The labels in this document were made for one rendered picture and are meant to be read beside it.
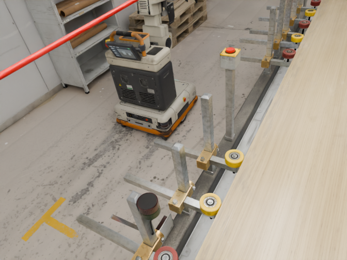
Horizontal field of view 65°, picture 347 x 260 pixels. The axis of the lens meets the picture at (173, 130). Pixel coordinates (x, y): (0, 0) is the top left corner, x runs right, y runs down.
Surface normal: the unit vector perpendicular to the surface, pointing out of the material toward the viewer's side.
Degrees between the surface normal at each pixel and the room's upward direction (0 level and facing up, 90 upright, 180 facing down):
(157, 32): 82
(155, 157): 0
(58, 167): 0
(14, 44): 90
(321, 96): 0
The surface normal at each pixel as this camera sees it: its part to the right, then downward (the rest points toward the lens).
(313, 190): -0.13, -0.75
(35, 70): 0.86, 0.24
